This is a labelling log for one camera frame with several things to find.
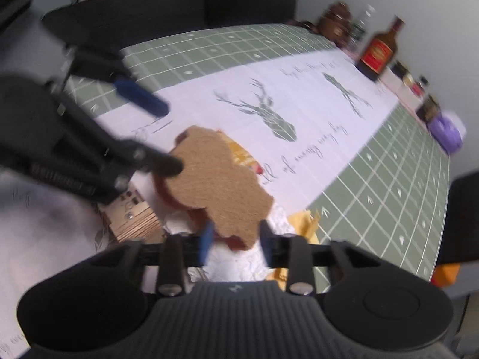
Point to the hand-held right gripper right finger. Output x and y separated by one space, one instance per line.
266 245

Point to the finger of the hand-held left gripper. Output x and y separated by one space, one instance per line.
140 95
161 164

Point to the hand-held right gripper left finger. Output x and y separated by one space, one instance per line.
205 245

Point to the white crinkled wrap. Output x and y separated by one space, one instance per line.
232 265

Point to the reddish brown chocolate bar plush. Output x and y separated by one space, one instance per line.
168 198

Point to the black chair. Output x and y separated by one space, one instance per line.
464 213
250 3
123 18

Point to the yellow and red packet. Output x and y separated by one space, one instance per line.
243 157

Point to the green grid tablecloth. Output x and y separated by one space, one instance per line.
393 179

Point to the white printed table runner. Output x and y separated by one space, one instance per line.
299 101

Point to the orange storage box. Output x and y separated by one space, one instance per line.
445 273

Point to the white cardboard box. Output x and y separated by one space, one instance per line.
398 89

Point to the purple tissue pack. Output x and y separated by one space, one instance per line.
445 132

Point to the small dark lidded jar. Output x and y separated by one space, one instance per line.
400 69

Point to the small jar red label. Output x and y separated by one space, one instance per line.
421 86

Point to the brown liquor bottle red label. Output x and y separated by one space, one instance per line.
378 50

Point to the clear glass bottle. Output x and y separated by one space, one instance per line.
361 26

